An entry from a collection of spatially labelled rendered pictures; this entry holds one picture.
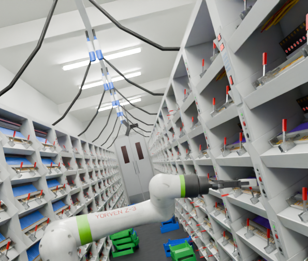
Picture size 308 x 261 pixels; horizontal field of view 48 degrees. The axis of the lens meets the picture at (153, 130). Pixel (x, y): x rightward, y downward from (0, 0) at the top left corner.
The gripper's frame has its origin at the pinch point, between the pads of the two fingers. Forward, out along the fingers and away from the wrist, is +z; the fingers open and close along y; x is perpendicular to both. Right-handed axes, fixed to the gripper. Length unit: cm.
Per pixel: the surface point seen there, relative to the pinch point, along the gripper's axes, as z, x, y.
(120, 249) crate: -75, -107, -360
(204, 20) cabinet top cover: -11, 73, -11
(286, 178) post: 5.3, 2.4, 25.4
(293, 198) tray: 6.1, -4.0, 27.5
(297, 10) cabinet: 8, 55, 39
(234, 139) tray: 8.0, 20.5, -44.3
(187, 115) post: -6, 44, -115
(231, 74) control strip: -9.8, 39.3, 21.8
